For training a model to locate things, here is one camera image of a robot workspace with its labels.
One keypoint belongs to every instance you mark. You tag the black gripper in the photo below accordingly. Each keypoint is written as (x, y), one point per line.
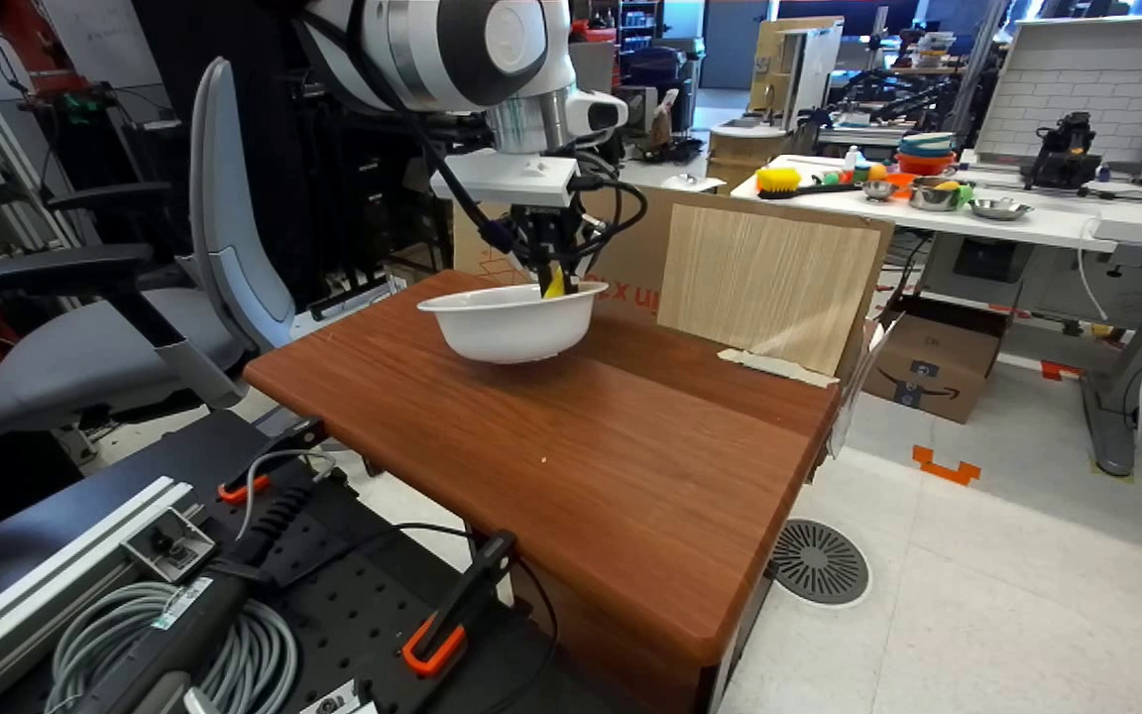
(554, 233)

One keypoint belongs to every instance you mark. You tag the yellow corn cob toy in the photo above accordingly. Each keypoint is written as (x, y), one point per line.
(554, 284)

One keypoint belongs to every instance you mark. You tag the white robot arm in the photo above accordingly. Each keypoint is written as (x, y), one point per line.
(467, 51)

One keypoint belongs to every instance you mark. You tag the small metal dish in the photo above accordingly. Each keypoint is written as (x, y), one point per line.
(1002, 207)

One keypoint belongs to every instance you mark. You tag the white plastic bowl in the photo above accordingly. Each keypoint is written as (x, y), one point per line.
(513, 330)

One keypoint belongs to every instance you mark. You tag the light wooden board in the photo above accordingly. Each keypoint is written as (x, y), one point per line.
(772, 284)

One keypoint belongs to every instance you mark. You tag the yellow round toy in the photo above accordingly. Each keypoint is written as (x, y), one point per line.
(780, 180)

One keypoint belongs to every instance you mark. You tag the black clamp orange tip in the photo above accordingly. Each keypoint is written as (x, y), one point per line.
(242, 488)
(434, 649)

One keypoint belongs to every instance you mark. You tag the cardboard box black print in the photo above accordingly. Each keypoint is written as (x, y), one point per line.
(932, 357)

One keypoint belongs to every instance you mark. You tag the colourful stacked dishes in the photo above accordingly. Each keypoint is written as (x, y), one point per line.
(931, 152)

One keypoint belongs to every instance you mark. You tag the round metal floor drain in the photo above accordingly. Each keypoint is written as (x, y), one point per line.
(820, 559)

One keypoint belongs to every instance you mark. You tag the orange floor tape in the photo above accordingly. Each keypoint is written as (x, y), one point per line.
(949, 468)

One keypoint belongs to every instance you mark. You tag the grey office chair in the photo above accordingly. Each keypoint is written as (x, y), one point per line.
(80, 357)

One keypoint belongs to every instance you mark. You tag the white work table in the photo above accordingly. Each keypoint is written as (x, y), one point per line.
(1059, 225)

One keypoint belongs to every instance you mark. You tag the black desktop device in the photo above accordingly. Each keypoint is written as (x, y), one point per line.
(1059, 152)

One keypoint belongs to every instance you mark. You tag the white pegboard panel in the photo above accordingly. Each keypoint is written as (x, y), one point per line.
(1087, 80)

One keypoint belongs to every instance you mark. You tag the silver aluminium rail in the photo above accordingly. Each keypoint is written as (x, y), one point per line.
(56, 555)

